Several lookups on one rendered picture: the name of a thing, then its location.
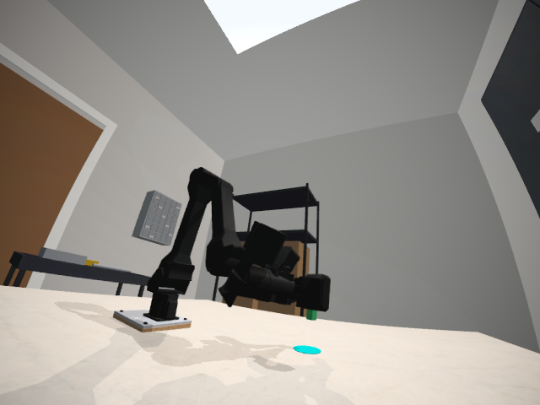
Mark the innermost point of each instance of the cyan circle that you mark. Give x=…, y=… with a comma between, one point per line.
x=307, y=349

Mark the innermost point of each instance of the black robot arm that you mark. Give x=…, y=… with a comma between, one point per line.
x=225, y=255

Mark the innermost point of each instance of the green rectangular post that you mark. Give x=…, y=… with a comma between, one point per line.
x=311, y=315

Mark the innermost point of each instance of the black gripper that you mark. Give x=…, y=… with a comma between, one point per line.
x=310, y=292

